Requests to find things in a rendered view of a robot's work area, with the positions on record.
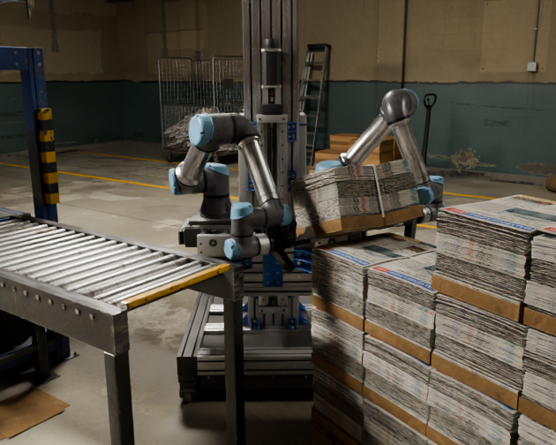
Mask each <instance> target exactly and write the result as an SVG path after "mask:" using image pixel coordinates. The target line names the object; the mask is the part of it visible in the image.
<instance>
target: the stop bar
mask: <svg viewBox="0 0 556 445"><path fill-rule="evenodd" d="M229 270H230V264H227V263H223V264H221V265H218V266H216V267H213V268H209V269H207V270H204V271H201V272H199V273H197V274H194V275H190V276H187V277H185V278H183V279H180V280H177V281H175V282H173V283H169V284H166V285H163V286H161V287H159V288H156V289H153V290H150V291H147V292H145V293H142V294H139V295H137V296H135V297H132V298H128V299H126V300H123V301H121V307H122V308H124V309H127V310H128V309H131V308H133V307H135V306H137V305H142V304H144V303H146V302H148V301H151V300H154V299H156V298H159V297H162V296H164V295H167V294H170V293H171V292H174V291H176V290H180V289H182V288H185V287H187V286H190V285H192V284H195V283H198V282H201V281H203V280H206V279H207V278H210V277H213V276H215V275H219V274H221V273H223V272H226V271H229Z"/></svg>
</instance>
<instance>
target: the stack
mask: <svg viewBox="0 0 556 445"><path fill-rule="evenodd" d="M353 239H354V240H353ZM436 248H438V247H437V246H436V245H432V244H429V243H426V242H423V241H419V240H416V239H414V238H408V237H405V236H402V235H398V234H394V233H391V232H387V233H380V234H375V235H370V236H366V237H362V238H352V239H351V240H343V241H338V242H333V243H328V244H324V245H318V246H314V247H312V265H313V266H312V291H313V295H315V296H317V297H319V298H322V299H324V300H326V301H327V302H329V303H331V304H334V305H337V306H339V307H340V308H342V309H344V310H346V311H348V312H350V313H353V314H355V315H356V316H358V317H360V318H362V319H363V324H364V319H365V318H367V319H366V320H367V321H369V322H371V323H373V324H375V325H377V326H380V327H382V328H384V329H386V330H388V331H390V332H392V333H394V334H396V335H398V336H400V337H402V338H404V339H406V340H408V341H410V342H412V343H414V344H416V345H418V346H420V347H422V348H424V349H427V350H428V351H430V354H431V351H432V350H433V354H435V355H437V356H440V357H442V358H444V359H446V360H448V361H450V362H452V363H454V364H456V365H458V366H460V367H462V368H464V369H466V370H468V371H470V372H472V373H474V374H476V375H478V376H480V377H482V378H484V379H487V380H488V381H491V382H493V383H495V384H497V385H499V386H501V387H502V388H506V389H508V390H510V391H512V392H514V393H516V394H517V395H519V394H521V393H522V397H523V398H525V399H527V400H529V401H531V402H532V403H534V404H537V405H539V406H542V407H544V408H546V409H547V410H549V411H552V412H554V413H556V336H553V335H551V334H548V333H546V332H544V331H541V330H539V329H536V328H533V327H530V326H528V325H525V324H523V321H519V322H517V321H513V320H510V319H509V318H506V317H504V316H501V315H498V314H496V313H492V312H490V311H487V310H485V309H483V308H480V307H478V306H475V305H472V304H469V303H467V302H464V301H461V300H460V299H457V298H453V297H450V296H448V295H446V294H444V293H441V292H438V291H436V290H432V274H433V271H436V268H435V267H436V265H435V261H436V260H435V259H436V252H437V251H436V250H437V249H436ZM311 313H312V322H311V324H312V330H311V332H312V351H313V352H312V353H313V354H315V355H316V356H318V357H320V358H322V359H324V360H326V362H328V363H330V364H331V365H333V366H335V367H337V368H339V369H340V370H342V371H344V372H345V373H346V374H348V375H350V376H351V377H353V378H355V379H356V380H358V381H360V382H362V383H364V386H366V387H367V388H369V389H371V390H372V391H374V392H376V393H377V394H379V395H381V396H383V397H384V398H386V399H387V400H388V401H390V402H392V403H393V404H395V405H397V406H399V407H400V408H402V409H403V410H405V411H406V412H408V413H409V414H411V415H412V416H414V417H415V418H417V419H419V420H421V421H422V422H424V423H425V424H427V423H428V424H429V425H428V426H430V427H431V428H433V429H434V430H436V431H438V432H439V433H441V434H443V435H445V436H446V437H447V438H449V439H450V440H452V441H454V442H456V443H457V444H459V445H556V431H555V430H553V429H551V428H550V427H548V426H545V425H543V424H541V423H539V422H537V421H536V420H534V419H532V418H530V417H528V416H526V415H524V414H522V413H520V412H519V411H518V410H516V409H514V408H512V407H510V406H508V405H506V404H504V403H502V402H500V401H498V400H496V399H494V398H492V397H490V396H488V395H486V394H484V393H482V392H480V391H478V390H476V389H475V388H472V387H471V386H469V385H467V384H465V383H463V382H461V381H458V380H457V379H455V378H453V377H451V376H449V375H447V374H445V373H442V372H441V371H439V370H437V369H435V368H433V367H431V365H432V364H430V365H429V364H427V363H425V362H424V361H422V360H420V359H418V358H415V357H413V356H411V355H409V354H408V353H406V352H404V351H401V350H399V349H397V348H395V347H394V346H392V345H390V344H388V343H385V342H383V341H382V340H380V339H379V338H377V337H375V336H372V335H370V334H368V333H366V332H364V331H362V330H360V329H358V328H356V327H354V326H352V325H350V324H349V323H347V322H345V321H342V320H340V319H338V318H336V317H334V316H333V315H331V314H330V313H327V312H325V311H323V310H321V309H319V308H318V307H316V306H315V307H313V308H312V310H311ZM313 367H314V368H313V372H314V373H313V376H314V377H312V378H313V381H312V383H313V391H314V392H313V393H314V394H313V407H312V408H313V409H314V410H315V411H317V412H318V413H319V414H321V415H322V416H323V417H325V418H326V419H327V420H329V421H330V422H331V423H333V424H334V425H335V426H337V427H338V428H339V429H341V430H342V431H343V432H344V433H345V434H346V435H348V436H349V437H350V438H351V439H353V440H354V441H355V442H357V443H358V444H359V445H361V444H363V445H438V444H436V443H435V442H433V441H431V440H429V439H428V438H426V437H425V436H423V435H422V434H421V433H419V432H418V431H416V430H415V429H413V428H412V427H410V426H408V425H406V424H405V423H403V422H402V421H400V420H399V419H398V418H396V417H395V416H393V415H391V414H390V413H388V412H387V411H385V410H383V409H382V408H380V407H379V406H378V405H376V404H374V403H373V402H371V401H370V400H368V399H367V398H365V397H364V396H363V395H361V394H360V393H358V392H357V391H355V390H354V389H353V388H351V387H349V386H348V385H346V384H344V383H343V382H341V381H339V380H337V379H336V378H335V377H334V376H332V375H331V374H329V373H327V372H325V371H324V370H322V369H320V368H319V367H317V366H316V365H313ZM311 430H312V445H346V444H345V443H343V442H342V441H341V440H339V439H337V438H336V437H335V436H333V435H332V433H330V432H329V431H328V430H327V429H326V428H325V427H323V426H322V425H321V424H320V423H318V422H317V421H316V420H315V419H312V424H311Z"/></svg>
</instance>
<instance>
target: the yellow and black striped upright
mask: <svg viewBox="0 0 556 445"><path fill-rule="evenodd" d="M36 114H37V124H38V133H39V141H40V150H41V168H42V177H43V186H44V196H45V203H47V204H56V203H60V200H59V189H58V179H57V169H56V150H55V141H54V131H53V121H52V114H51V109H36Z"/></svg>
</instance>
